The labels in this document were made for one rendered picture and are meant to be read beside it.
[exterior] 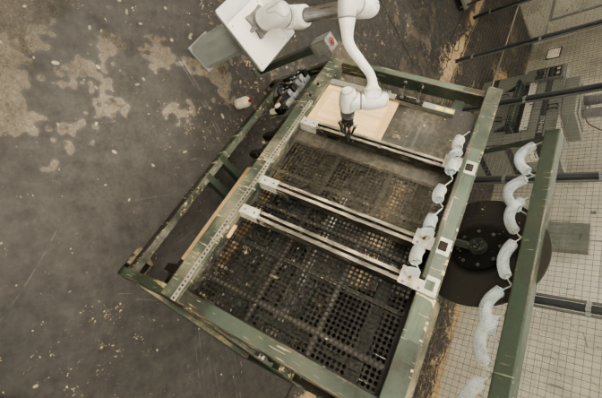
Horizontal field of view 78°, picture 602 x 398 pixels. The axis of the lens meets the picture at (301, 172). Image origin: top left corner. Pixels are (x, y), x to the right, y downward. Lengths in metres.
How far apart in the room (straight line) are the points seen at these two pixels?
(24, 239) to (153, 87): 1.34
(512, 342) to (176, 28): 3.12
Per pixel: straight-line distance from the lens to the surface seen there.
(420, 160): 2.47
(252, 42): 2.77
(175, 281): 2.26
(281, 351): 1.99
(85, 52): 3.07
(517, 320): 2.36
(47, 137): 2.90
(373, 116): 2.77
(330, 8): 2.59
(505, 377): 2.27
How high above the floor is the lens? 2.84
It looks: 47 degrees down
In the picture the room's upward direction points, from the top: 86 degrees clockwise
